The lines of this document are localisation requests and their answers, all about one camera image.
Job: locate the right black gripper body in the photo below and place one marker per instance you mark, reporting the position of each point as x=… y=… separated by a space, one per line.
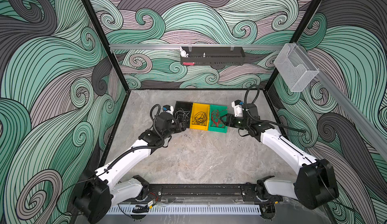
x=240 y=122

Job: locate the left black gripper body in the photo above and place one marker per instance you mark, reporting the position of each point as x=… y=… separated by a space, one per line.
x=176 y=126

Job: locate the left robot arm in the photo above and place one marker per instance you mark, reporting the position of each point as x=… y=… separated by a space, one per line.
x=98 y=190

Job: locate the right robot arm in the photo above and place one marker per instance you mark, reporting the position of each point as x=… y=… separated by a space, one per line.
x=316 y=183

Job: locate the green plastic bin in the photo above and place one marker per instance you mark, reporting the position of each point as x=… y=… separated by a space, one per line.
x=215 y=120

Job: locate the black plastic bin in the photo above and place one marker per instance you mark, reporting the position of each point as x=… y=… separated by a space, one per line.
x=183 y=109

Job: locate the yellow plastic bin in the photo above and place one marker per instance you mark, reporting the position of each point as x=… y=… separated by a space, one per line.
x=200 y=117

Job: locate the white rabbit figurine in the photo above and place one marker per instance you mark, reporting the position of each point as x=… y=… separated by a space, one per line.
x=183 y=53

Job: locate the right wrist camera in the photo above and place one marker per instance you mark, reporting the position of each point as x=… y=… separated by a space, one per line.
x=238 y=108

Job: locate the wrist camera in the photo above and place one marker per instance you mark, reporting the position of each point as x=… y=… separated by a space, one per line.
x=238 y=108
x=168 y=109

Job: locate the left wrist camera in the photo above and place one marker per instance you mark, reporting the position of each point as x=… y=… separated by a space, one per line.
x=168 y=109

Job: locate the black wall shelf tray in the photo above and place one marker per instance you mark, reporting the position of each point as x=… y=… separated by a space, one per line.
x=214 y=56

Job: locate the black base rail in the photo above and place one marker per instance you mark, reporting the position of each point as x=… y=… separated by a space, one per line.
x=248 y=190

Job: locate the clear acrylic wall holder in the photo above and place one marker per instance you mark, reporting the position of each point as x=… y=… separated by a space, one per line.
x=296 y=67

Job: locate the white slotted cable duct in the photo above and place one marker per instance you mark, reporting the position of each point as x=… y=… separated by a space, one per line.
x=205 y=209

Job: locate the aluminium wall rail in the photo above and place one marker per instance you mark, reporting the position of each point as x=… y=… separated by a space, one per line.
x=153 y=46

